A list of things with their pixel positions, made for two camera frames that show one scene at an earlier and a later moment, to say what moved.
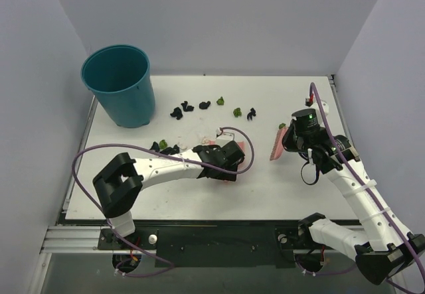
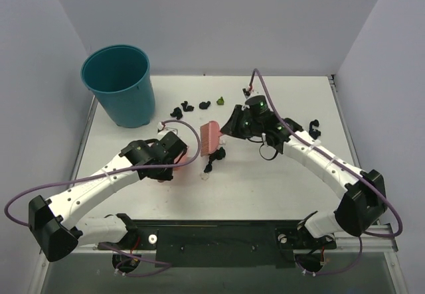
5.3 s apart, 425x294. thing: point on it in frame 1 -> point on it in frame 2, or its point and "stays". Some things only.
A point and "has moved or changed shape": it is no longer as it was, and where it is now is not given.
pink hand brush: [277, 148] has moved or changed shape
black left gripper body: [234, 160] -> [179, 146]
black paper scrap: [204, 105] stays
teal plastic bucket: [120, 76] stays
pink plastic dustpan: [242, 146] has moved or changed shape
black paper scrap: [189, 107] stays
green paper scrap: [220, 101] stays
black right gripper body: [288, 140] -> [237, 121]
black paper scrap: [176, 113] stays
